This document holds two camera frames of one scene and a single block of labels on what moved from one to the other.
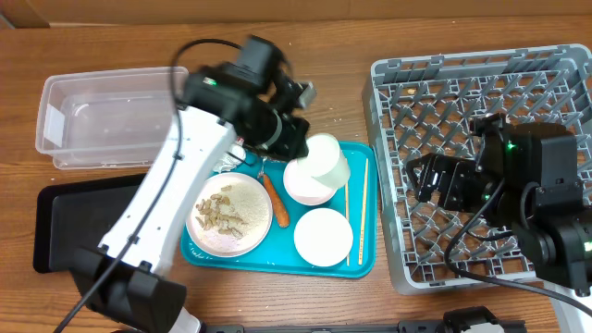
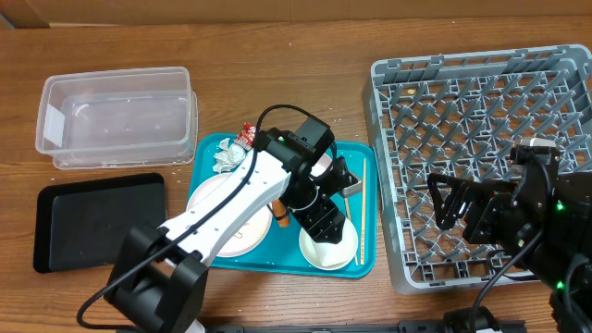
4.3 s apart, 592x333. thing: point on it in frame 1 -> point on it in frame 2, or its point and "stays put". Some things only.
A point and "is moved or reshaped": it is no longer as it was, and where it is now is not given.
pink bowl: [304, 188] is moved or reshaped
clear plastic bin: [105, 119] stays put
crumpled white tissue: [230, 162] stays put
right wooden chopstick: [363, 203] stays put
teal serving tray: [314, 216] stays put
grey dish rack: [421, 106] stays put
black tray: [77, 215] stays put
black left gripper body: [277, 136] -> [312, 208]
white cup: [326, 160] is moved or reshaped
